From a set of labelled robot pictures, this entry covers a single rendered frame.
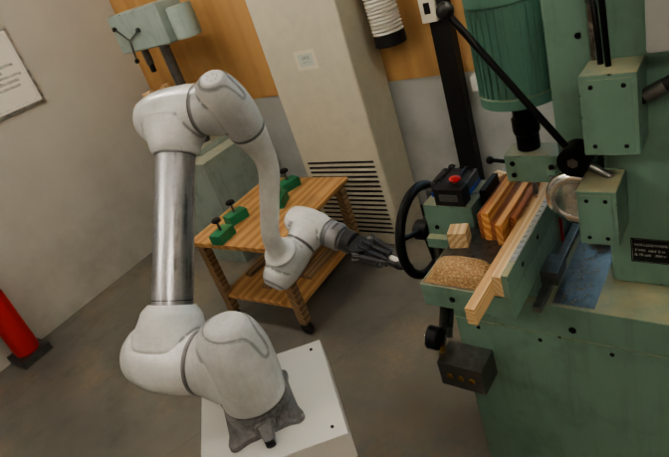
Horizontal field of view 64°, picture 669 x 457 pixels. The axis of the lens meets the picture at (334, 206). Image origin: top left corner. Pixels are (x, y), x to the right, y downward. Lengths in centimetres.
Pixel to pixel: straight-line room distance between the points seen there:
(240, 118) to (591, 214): 80
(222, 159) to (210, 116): 193
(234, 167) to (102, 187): 103
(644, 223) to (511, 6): 50
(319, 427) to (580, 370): 61
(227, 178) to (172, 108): 193
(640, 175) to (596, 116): 19
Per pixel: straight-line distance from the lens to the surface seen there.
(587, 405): 147
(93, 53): 401
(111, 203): 398
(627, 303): 128
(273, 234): 157
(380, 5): 262
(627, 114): 103
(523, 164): 131
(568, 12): 112
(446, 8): 110
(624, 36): 107
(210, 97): 131
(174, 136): 138
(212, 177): 321
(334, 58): 268
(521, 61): 116
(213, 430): 141
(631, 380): 137
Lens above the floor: 163
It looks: 26 degrees down
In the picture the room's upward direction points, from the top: 19 degrees counter-clockwise
